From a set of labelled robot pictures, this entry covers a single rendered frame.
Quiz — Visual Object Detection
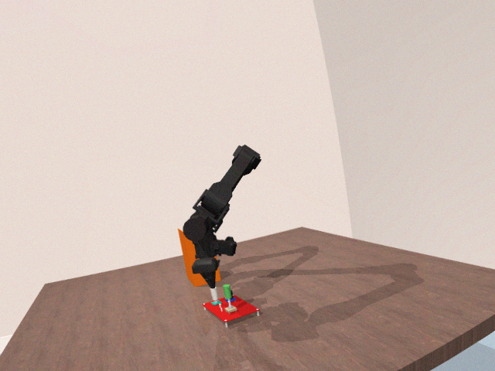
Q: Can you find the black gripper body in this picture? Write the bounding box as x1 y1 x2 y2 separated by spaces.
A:
192 232 218 274

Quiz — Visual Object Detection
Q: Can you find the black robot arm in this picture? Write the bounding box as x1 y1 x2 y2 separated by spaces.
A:
183 145 261 256

